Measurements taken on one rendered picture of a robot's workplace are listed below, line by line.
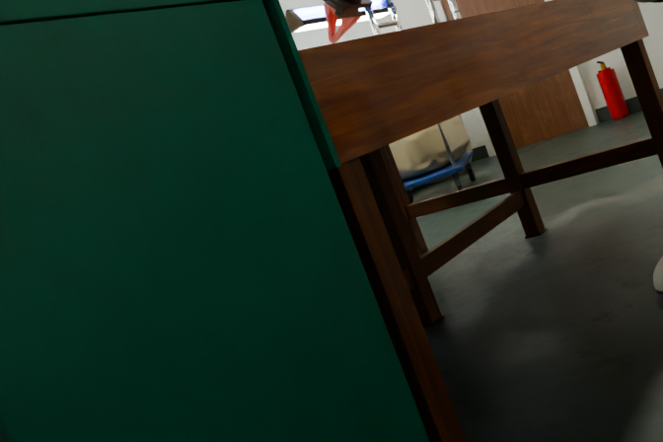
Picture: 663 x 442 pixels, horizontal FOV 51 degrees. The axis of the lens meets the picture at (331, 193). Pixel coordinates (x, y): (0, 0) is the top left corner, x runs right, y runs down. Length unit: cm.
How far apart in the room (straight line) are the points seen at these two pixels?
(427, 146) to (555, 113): 203
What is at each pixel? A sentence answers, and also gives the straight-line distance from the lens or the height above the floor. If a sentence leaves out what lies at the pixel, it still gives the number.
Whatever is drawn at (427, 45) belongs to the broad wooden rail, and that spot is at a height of 72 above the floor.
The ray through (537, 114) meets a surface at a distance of 648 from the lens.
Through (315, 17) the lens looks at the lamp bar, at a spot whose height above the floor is 106.
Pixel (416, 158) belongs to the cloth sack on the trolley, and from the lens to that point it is 463.
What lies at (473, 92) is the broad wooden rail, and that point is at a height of 61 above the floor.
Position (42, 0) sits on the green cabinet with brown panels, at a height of 86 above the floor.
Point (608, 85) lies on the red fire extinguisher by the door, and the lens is 608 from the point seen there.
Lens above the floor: 61
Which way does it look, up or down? 3 degrees down
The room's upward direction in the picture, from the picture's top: 21 degrees counter-clockwise
